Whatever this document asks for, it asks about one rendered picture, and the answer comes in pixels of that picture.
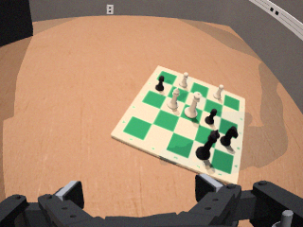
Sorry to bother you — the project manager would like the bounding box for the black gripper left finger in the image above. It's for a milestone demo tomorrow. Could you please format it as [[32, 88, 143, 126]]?
[[0, 181, 115, 227]]

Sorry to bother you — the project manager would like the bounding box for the green and white chessboard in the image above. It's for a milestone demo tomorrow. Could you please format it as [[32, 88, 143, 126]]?
[[111, 65, 245, 184]]

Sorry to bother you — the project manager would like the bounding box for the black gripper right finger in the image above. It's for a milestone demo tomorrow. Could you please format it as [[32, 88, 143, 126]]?
[[167, 174, 303, 227]]

